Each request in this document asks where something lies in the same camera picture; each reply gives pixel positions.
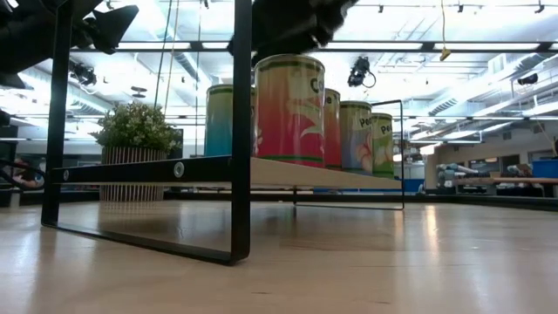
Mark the background wooden table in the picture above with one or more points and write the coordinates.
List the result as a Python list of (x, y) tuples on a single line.
[(514, 180)]

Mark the wooden shelf with black frame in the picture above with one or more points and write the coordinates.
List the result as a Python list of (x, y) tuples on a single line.
[(241, 131)]

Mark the black ceiling-mounted device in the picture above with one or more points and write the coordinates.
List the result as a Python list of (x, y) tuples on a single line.
[(83, 74), (527, 79)]

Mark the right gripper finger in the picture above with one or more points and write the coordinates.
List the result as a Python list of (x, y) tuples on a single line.
[(287, 41)]

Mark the pineapple label tin can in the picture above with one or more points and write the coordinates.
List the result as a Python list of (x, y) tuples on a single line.
[(332, 131)]

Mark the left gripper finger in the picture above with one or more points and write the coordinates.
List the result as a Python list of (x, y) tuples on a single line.
[(115, 24)]

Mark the person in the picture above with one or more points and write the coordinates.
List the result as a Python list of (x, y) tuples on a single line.
[(26, 177)]

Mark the black aluminium table frame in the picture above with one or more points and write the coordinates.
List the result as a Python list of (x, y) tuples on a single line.
[(436, 200)]

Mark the black overhead frame bar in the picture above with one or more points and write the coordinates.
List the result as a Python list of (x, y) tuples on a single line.
[(392, 45)]

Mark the pear label tin can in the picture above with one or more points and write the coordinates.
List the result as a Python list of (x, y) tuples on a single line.
[(383, 148)]

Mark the teal gradient tin can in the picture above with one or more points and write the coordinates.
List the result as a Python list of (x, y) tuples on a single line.
[(218, 122)]

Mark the black overhead camera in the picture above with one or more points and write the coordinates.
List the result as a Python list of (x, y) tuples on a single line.
[(359, 72)]

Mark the blue storage bin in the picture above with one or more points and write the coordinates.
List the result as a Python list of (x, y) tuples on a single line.
[(545, 168)]

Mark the peach label tin can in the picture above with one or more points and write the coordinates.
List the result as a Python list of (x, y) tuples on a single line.
[(355, 139)]

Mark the artificial plant in ribbed pot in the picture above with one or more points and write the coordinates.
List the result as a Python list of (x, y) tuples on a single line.
[(135, 126)]

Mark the corn label tin can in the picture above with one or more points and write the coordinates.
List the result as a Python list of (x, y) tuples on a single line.
[(287, 113)]

